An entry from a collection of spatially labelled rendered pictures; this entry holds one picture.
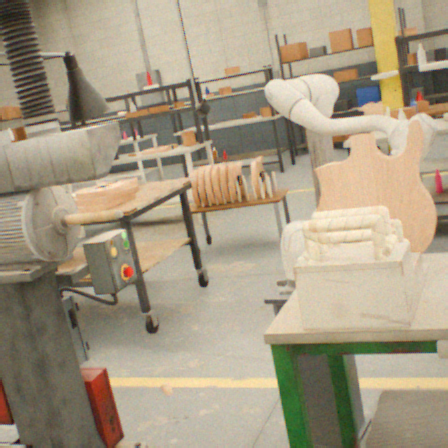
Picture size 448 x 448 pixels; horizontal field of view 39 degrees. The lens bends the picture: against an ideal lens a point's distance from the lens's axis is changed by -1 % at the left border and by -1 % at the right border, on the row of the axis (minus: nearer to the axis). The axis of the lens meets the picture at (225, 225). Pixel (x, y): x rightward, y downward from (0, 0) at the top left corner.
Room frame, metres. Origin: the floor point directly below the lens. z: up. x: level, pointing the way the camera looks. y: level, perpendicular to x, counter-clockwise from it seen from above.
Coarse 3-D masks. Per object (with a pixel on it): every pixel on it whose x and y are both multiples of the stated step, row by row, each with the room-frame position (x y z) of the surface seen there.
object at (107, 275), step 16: (96, 240) 2.24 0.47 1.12; (128, 240) 2.32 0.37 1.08; (96, 256) 2.21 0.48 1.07; (112, 256) 2.21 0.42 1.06; (128, 256) 2.31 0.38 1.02; (96, 272) 2.22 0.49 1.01; (112, 272) 2.20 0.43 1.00; (64, 288) 2.25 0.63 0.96; (96, 288) 2.23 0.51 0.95; (112, 288) 2.20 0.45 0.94; (112, 304) 2.25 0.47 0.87
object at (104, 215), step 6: (114, 210) 1.93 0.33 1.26; (72, 216) 1.99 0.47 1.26; (78, 216) 1.98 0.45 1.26; (84, 216) 1.97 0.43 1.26; (90, 216) 1.96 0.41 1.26; (96, 216) 1.95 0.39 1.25; (102, 216) 1.94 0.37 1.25; (108, 216) 1.93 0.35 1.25; (114, 216) 1.93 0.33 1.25; (72, 222) 1.99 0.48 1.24; (78, 222) 1.98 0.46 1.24; (84, 222) 1.97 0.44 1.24; (90, 222) 1.97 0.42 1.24
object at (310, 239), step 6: (306, 234) 1.51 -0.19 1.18; (312, 234) 1.51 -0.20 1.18; (306, 240) 1.51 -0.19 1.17; (312, 240) 1.51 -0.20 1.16; (306, 246) 1.51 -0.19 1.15; (312, 246) 1.51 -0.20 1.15; (318, 246) 1.51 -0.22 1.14; (306, 252) 1.52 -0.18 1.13; (312, 252) 1.51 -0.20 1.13; (318, 252) 1.51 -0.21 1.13; (312, 258) 1.51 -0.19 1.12; (318, 258) 1.51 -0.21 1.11; (312, 264) 1.51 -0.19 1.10
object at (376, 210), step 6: (336, 210) 1.57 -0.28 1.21; (342, 210) 1.56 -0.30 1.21; (348, 210) 1.55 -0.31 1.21; (354, 210) 1.54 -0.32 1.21; (360, 210) 1.53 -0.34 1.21; (366, 210) 1.53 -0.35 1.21; (372, 210) 1.52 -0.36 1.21; (378, 210) 1.51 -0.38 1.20; (384, 210) 1.51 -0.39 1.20; (312, 216) 1.59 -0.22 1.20; (318, 216) 1.58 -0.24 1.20; (324, 216) 1.57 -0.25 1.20; (330, 216) 1.56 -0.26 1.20; (336, 216) 1.56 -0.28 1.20; (342, 216) 1.55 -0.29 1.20
